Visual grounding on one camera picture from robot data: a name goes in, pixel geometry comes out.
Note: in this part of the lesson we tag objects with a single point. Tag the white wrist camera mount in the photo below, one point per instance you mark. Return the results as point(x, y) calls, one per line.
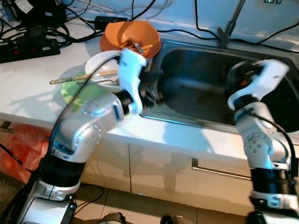
point(131, 70)
point(268, 74)

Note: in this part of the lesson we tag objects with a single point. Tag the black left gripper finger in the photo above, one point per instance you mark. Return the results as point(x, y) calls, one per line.
point(154, 77)

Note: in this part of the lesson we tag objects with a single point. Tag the orange plastic bag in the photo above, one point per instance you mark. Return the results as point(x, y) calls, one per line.
point(18, 154)

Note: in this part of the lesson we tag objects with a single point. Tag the dark metal faucet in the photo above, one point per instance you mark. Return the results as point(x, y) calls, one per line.
point(224, 36)

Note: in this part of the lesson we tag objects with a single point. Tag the orange plastic bowl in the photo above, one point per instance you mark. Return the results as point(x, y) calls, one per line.
point(121, 32)

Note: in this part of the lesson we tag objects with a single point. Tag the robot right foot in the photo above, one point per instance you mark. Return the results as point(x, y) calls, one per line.
point(177, 220)

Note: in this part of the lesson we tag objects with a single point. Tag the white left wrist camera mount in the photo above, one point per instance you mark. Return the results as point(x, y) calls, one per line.
point(131, 70)

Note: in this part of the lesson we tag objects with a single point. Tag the black power adapter brick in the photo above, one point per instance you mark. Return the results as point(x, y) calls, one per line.
point(110, 22)

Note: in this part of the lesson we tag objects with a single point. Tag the orange plastic plate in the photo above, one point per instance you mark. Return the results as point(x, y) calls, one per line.
point(155, 50)

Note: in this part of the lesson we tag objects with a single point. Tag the light green plate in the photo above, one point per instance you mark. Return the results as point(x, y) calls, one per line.
point(74, 95)

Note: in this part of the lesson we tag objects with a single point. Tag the stainless steel sink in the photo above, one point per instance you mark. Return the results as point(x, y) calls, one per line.
point(196, 93)

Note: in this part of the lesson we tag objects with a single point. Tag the black electronic box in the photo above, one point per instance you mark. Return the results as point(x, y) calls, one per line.
point(42, 14)

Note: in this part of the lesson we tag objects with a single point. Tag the wooden chopsticks with green ends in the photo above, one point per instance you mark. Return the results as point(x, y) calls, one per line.
point(70, 79)

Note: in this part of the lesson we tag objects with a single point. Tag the white bowl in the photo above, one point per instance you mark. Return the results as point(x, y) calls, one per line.
point(100, 63)

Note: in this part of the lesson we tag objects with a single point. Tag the white kitchen base cabinet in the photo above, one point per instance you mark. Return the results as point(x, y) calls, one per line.
point(159, 163)

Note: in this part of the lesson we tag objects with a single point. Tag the black power strip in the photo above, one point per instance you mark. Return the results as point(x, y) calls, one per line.
point(28, 51)

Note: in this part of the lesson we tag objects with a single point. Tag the small metal utensil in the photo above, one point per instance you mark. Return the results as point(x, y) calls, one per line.
point(138, 45)

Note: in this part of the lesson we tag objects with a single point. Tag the black plug adapter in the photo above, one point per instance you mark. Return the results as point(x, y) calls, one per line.
point(37, 33)

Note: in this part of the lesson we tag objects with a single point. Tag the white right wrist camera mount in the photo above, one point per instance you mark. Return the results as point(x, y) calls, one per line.
point(268, 74)

